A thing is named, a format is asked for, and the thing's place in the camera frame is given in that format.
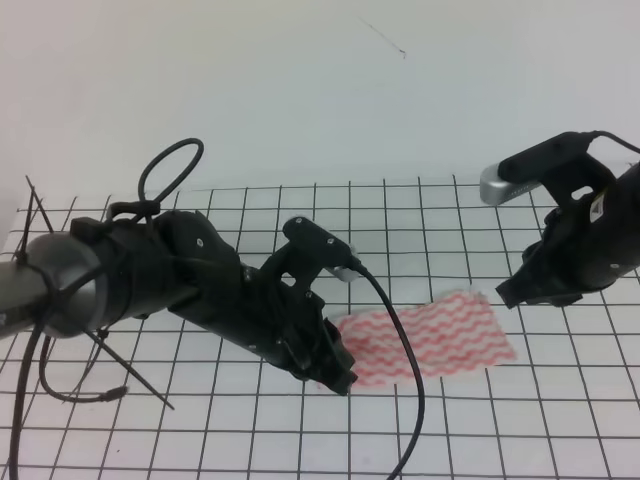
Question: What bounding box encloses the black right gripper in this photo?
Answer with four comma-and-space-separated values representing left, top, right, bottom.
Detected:
495, 206, 630, 309

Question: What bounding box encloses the black right camera cable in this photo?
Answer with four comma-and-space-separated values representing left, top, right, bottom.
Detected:
579, 129, 640, 154

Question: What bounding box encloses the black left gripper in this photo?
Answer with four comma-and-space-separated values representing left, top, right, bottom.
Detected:
169, 259, 356, 396

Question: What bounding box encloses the pink wavy striped towel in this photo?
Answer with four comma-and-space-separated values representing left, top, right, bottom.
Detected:
329, 289, 518, 395

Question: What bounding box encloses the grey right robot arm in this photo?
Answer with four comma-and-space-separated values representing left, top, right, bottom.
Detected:
496, 164, 639, 309

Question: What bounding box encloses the black left camera cable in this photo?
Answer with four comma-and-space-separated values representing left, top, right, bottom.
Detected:
14, 137, 426, 480

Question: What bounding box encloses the black camera cable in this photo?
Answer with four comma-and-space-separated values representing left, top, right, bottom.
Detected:
14, 137, 426, 480
579, 129, 640, 154

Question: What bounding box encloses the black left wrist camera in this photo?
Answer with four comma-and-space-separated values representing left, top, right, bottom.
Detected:
270, 216, 361, 290

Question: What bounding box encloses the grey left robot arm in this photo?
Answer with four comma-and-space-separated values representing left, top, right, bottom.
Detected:
1, 210, 356, 395

